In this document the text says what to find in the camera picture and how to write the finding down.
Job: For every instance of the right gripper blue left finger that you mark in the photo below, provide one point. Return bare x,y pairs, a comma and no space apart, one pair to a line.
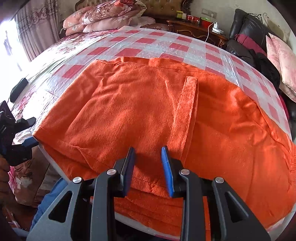
123,177

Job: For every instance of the wooden nightstand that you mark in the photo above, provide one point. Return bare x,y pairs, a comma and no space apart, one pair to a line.
192,30

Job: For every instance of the tufted brown headboard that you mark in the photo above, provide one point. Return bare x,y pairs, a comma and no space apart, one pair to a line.
161,7

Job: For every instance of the magenta garment on chair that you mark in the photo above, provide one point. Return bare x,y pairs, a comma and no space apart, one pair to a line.
248,43

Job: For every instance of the pink floral pillow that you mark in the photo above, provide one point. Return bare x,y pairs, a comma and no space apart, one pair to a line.
283,58

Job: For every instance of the orange fleece pants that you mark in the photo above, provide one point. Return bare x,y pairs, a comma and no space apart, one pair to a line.
207,123

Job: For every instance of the pink white checkered sheet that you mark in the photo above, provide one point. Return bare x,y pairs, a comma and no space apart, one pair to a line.
148,43

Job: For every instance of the blue jeans leg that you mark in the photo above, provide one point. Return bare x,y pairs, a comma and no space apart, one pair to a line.
48,199

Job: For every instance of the black object on bed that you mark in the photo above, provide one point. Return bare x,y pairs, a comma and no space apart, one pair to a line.
17,89

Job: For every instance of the black garment on chair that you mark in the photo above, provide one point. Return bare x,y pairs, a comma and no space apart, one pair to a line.
266,68

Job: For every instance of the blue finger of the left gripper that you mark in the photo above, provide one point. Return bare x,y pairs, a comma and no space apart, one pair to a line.
29,143
23,123

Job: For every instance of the black leather armchair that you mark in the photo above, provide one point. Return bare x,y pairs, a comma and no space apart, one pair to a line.
247,24

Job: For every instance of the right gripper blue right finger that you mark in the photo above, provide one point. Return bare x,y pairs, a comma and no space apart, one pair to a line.
172,167

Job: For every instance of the pink curtain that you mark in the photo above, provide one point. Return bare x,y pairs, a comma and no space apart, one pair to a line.
38,26

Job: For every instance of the stacked pink floral pillows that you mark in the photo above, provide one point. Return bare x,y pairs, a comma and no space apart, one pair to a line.
72,25

